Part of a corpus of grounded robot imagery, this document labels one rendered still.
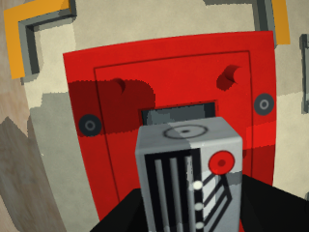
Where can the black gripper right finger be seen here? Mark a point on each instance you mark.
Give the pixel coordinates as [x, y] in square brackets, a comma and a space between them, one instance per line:
[265, 208]

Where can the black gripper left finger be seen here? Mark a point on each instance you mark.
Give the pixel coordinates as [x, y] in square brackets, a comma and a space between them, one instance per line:
[127, 216]

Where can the red toy car body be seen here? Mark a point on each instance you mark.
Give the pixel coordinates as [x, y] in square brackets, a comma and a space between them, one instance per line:
[118, 88]

